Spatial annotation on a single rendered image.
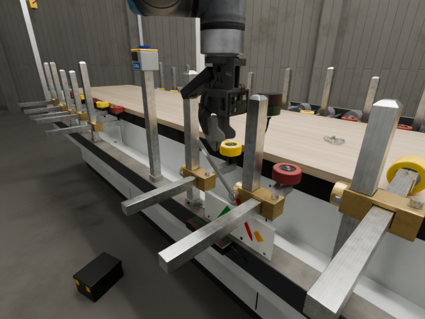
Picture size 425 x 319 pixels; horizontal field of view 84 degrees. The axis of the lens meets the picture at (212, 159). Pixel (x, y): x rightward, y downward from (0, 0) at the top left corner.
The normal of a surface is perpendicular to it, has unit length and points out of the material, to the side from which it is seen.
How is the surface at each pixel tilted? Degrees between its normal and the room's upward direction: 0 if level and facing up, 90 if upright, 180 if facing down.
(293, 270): 0
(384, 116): 90
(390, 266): 90
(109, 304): 0
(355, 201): 90
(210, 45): 90
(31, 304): 0
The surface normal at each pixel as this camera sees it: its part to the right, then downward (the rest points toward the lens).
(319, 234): -0.72, 0.26
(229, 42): 0.25, 0.37
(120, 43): -0.19, 0.38
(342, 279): 0.01, -0.92
